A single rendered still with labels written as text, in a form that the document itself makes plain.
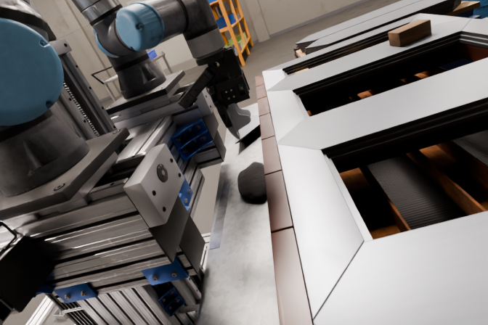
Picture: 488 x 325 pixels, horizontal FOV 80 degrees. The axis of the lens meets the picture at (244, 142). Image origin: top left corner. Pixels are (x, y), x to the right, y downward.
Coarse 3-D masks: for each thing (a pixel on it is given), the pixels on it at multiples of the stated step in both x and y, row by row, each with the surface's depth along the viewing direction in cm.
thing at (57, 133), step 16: (48, 112) 50; (16, 128) 45; (32, 128) 47; (48, 128) 49; (64, 128) 52; (0, 144) 45; (16, 144) 46; (32, 144) 47; (48, 144) 48; (64, 144) 50; (80, 144) 53; (0, 160) 46; (16, 160) 46; (32, 160) 47; (48, 160) 48; (64, 160) 49; (80, 160) 51; (0, 176) 47; (16, 176) 46; (32, 176) 46; (48, 176) 47; (16, 192) 47
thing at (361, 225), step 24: (360, 48) 127; (432, 48) 95; (288, 72) 132; (360, 72) 99; (432, 120) 59; (456, 120) 58; (336, 144) 62; (360, 144) 62; (384, 144) 61; (360, 216) 46
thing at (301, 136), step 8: (304, 120) 78; (296, 128) 76; (304, 128) 74; (288, 136) 73; (296, 136) 72; (304, 136) 70; (312, 136) 69; (296, 144) 68; (304, 144) 67; (312, 144) 66
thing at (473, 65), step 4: (480, 60) 72; (484, 60) 71; (468, 64) 72; (472, 64) 71; (476, 64) 71; (480, 64) 70; (484, 64) 69; (472, 68) 70; (476, 68) 69; (480, 68) 68; (484, 68) 67; (484, 72) 66
